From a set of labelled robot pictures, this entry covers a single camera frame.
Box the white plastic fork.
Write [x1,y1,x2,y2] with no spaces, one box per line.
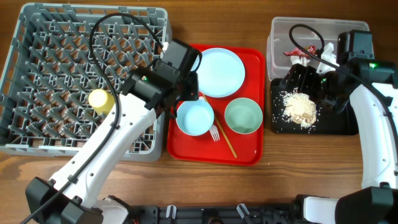
[209,124,220,142]

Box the green bowl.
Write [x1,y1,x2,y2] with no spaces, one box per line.
[224,98,263,134]

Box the yellow plastic cup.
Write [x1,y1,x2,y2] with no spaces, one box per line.
[88,89,115,116]

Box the red snack wrapper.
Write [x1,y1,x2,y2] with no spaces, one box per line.
[283,45,319,58]

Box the clear plastic waste bin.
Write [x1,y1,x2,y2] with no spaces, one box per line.
[267,17,369,80]

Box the red plastic tray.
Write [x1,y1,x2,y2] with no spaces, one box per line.
[167,46,266,166]

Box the light blue bowl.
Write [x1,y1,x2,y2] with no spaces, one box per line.
[176,98,215,136]

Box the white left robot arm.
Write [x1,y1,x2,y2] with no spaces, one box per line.
[24,39,201,223]

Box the crumpled white tissue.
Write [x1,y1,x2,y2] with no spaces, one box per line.
[290,56,311,67]

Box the grey plastic dishwasher rack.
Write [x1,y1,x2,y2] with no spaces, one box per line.
[1,3,172,157]

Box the wooden chopstick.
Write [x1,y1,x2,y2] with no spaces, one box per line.
[202,93,237,158]

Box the pile of rice waste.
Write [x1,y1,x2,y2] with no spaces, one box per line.
[273,88,318,129]

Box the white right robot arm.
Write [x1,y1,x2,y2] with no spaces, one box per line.
[271,30,397,223]

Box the light blue round plate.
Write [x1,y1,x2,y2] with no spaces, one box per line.
[197,47,246,98]

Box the black food waste tray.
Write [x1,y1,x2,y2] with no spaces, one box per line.
[270,78,359,135]

